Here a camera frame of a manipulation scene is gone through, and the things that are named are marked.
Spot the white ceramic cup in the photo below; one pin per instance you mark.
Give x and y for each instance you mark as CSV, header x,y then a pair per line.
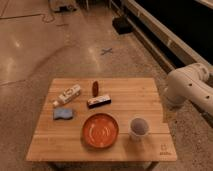
x,y
139,128

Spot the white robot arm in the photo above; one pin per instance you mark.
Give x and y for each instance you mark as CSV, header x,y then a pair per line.
x,y
189,83

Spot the orange ceramic bowl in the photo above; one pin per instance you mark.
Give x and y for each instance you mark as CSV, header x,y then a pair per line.
x,y
100,131

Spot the black rectangular box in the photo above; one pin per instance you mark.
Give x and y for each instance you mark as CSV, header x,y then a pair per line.
x,y
98,101

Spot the white tube bottle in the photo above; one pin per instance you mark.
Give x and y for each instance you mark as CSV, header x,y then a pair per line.
x,y
68,95

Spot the wooden table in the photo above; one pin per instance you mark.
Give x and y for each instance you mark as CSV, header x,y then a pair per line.
x,y
129,129

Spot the blue sponge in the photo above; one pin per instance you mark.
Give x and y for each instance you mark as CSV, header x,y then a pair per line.
x,y
62,113

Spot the black floor box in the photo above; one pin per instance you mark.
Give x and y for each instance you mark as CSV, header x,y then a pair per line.
x,y
121,25

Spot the grey equipment base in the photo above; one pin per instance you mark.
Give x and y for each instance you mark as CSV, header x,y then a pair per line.
x,y
62,5

